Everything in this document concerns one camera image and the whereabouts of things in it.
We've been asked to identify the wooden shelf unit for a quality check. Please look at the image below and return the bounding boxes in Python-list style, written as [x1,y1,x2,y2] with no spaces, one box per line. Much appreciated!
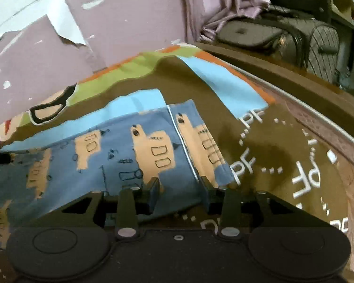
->
[260,0,354,30]

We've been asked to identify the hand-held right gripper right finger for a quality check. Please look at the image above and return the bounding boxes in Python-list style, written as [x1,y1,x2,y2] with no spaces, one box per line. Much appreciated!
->
[200,176,311,240]

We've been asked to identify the colourful printed blanket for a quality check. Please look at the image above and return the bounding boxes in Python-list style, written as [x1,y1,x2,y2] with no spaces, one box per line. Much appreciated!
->
[0,43,350,283]

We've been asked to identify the blue printed pants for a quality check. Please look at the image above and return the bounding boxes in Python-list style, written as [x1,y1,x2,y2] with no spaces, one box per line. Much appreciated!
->
[0,99,235,242]

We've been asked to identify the wooden bed frame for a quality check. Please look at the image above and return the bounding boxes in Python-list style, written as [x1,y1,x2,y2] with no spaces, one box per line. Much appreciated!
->
[196,42,354,115]

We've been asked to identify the checked travel bag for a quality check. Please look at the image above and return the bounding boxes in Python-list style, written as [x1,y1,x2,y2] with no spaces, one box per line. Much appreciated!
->
[271,16,341,83]

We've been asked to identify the lilac satin curtain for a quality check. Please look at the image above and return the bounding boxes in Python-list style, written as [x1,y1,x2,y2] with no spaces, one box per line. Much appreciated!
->
[183,0,272,43]

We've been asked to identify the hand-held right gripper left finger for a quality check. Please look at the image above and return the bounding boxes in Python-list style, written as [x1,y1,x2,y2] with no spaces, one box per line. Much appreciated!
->
[51,177,160,240]

